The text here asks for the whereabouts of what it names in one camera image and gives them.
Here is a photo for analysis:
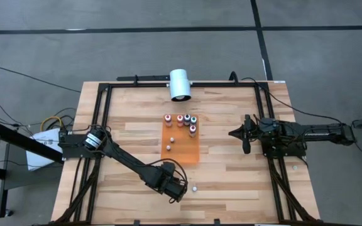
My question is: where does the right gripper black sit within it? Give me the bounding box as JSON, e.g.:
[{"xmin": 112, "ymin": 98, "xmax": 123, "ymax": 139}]
[{"xmin": 228, "ymin": 114, "xmax": 260, "ymax": 154}]

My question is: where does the white spot lamp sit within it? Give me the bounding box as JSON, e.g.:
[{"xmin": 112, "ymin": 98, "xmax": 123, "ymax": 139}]
[{"xmin": 167, "ymin": 68, "xmax": 193, "ymax": 102}]

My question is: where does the white paper sheet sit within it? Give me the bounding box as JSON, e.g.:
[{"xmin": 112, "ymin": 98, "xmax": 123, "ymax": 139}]
[{"xmin": 26, "ymin": 127, "xmax": 63, "ymax": 172}]

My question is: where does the black desk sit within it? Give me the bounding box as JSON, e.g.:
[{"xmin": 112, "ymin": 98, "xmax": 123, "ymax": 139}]
[{"xmin": 0, "ymin": 121, "xmax": 64, "ymax": 220}]

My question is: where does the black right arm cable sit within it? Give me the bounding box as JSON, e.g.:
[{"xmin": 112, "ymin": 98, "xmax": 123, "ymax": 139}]
[{"xmin": 240, "ymin": 77, "xmax": 356, "ymax": 126}]

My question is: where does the black aluminium table frame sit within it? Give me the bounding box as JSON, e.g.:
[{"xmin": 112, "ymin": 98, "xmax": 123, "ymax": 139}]
[{"xmin": 33, "ymin": 73, "xmax": 326, "ymax": 226}]

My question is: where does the yellow cable coil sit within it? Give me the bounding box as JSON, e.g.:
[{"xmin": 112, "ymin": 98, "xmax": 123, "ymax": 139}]
[{"xmin": 40, "ymin": 116, "xmax": 63, "ymax": 132}]

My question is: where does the thin black floor cable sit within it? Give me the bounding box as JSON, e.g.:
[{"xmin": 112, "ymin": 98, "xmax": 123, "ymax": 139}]
[{"xmin": 0, "ymin": 67, "xmax": 82, "ymax": 94}]

